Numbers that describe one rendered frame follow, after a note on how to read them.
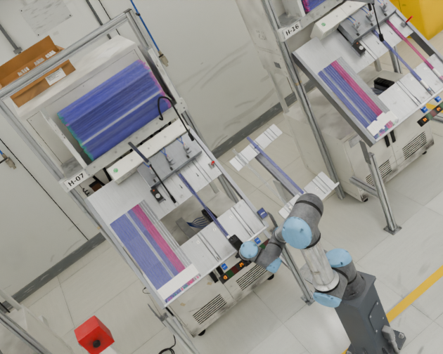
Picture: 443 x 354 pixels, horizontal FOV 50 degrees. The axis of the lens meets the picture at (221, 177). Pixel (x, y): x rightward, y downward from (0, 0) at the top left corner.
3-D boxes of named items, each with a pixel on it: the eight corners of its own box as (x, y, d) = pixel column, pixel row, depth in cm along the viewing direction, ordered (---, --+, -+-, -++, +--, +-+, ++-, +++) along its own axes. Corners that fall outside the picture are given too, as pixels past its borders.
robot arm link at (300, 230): (351, 285, 213) (317, 201, 182) (341, 314, 205) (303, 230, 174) (326, 281, 220) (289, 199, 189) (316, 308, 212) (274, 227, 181)
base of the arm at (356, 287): (370, 277, 224) (366, 265, 219) (356, 303, 217) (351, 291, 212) (342, 269, 235) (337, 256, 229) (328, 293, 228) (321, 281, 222)
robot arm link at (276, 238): (310, 176, 191) (269, 227, 231) (300, 196, 185) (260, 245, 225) (335, 191, 190) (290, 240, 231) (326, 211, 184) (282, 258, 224)
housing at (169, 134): (190, 136, 273) (190, 128, 259) (119, 187, 264) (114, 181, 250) (182, 126, 274) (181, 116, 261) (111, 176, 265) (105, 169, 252)
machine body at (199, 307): (281, 275, 320) (246, 212, 285) (197, 343, 307) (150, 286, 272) (235, 230, 372) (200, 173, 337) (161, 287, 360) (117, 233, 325)
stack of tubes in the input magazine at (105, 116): (172, 106, 252) (147, 62, 237) (91, 161, 243) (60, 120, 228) (164, 100, 262) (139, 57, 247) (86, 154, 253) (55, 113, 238)
